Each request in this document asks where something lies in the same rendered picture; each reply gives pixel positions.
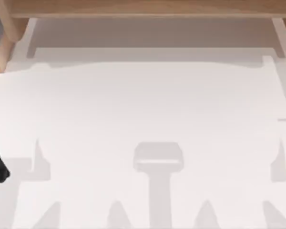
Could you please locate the wooden cupboard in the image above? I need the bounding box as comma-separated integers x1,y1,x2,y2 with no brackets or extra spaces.
0,0,286,52

